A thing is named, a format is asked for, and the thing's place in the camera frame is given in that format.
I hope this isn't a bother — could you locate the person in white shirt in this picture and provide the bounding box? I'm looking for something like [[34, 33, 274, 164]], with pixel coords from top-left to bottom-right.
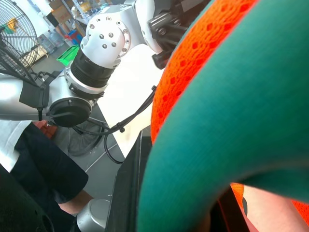
[[0, 120, 94, 232]]

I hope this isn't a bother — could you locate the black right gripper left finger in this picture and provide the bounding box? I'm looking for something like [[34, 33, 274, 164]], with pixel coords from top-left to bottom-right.
[[106, 130, 153, 232]]

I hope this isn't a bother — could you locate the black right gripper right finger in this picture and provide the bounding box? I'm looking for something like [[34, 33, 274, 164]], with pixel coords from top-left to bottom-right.
[[209, 190, 250, 232]]

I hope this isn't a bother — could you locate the clear water jug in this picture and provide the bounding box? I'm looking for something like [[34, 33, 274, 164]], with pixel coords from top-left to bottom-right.
[[47, 29, 61, 49], [38, 33, 53, 54]]

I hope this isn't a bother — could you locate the orange and teal backpack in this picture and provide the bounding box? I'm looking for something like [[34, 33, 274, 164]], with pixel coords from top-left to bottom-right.
[[138, 0, 309, 232]]

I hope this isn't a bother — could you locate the black rounded perforated object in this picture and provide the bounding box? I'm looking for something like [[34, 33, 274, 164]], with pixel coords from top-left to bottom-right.
[[0, 166, 54, 232]]

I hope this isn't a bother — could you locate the black round floor stand base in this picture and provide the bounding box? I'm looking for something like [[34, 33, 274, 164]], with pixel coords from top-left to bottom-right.
[[67, 118, 107, 157]]

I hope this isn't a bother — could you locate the person in black shirt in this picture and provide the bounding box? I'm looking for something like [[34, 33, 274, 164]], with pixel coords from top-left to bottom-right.
[[45, 12, 61, 33]]

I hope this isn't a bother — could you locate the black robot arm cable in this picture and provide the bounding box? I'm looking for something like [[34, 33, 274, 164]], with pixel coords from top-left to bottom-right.
[[70, 86, 157, 165]]

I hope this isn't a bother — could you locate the red plastic crate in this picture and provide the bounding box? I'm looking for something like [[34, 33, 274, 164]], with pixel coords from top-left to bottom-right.
[[33, 119, 59, 140]]

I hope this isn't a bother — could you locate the silver rounded robot part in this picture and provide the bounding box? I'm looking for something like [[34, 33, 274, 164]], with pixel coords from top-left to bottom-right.
[[76, 198, 112, 232]]

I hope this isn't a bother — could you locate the green plastic crate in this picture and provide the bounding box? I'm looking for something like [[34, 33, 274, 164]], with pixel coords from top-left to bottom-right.
[[56, 44, 81, 65]]

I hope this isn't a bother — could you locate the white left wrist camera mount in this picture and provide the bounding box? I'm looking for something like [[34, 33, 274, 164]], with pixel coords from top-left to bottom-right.
[[130, 0, 175, 54]]

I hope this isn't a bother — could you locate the black round metal fan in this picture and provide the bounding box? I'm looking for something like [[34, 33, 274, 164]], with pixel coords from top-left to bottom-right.
[[0, 0, 40, 84]]

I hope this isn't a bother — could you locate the brown cardboard box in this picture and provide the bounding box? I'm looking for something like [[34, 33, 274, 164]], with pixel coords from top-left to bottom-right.
[[49, 0, 73, 24]]

